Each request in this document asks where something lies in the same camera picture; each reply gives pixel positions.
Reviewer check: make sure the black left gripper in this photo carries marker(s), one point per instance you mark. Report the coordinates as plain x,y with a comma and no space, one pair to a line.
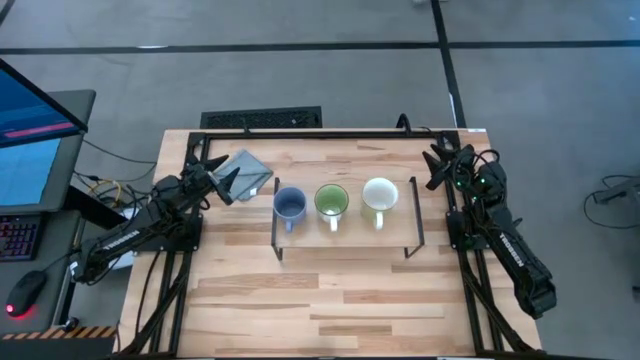
201,180

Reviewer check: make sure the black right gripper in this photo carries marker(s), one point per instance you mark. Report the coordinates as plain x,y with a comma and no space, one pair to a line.
459,169

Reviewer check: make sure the pale yellow ribbed mug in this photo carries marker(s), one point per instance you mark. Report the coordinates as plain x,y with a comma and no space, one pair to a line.
380,195

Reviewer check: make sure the blue grey mug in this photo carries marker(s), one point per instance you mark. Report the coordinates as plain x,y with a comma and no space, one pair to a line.
290,202

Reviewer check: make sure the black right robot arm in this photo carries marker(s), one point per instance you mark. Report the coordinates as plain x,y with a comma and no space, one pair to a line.
515,255

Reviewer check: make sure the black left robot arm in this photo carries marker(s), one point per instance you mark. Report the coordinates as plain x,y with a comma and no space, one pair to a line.
125,239

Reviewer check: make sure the grey folded cloth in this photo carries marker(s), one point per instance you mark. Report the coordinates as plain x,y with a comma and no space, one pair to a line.
252,172

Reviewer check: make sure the black floor vent grate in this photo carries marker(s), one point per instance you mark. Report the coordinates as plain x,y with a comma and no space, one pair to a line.
260,118

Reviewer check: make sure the black floor device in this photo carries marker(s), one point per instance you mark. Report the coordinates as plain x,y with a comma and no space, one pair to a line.
620,191

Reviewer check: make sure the dark grey side desk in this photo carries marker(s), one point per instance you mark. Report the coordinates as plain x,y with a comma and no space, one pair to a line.
50,230

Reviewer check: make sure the grey framed display screen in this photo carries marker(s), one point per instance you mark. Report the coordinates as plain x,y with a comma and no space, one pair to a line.
30,170

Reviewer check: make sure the black computer monitor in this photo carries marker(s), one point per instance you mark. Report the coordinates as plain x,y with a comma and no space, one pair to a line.
30,115

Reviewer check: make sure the backlit black keyboard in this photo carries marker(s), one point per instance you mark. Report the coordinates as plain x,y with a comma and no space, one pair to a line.
17,239

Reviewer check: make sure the black computer mouse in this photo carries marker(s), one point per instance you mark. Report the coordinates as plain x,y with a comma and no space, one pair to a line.
25,292

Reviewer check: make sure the wooden shelf black metal frame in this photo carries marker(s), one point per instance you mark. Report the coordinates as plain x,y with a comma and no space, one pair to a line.
350,240

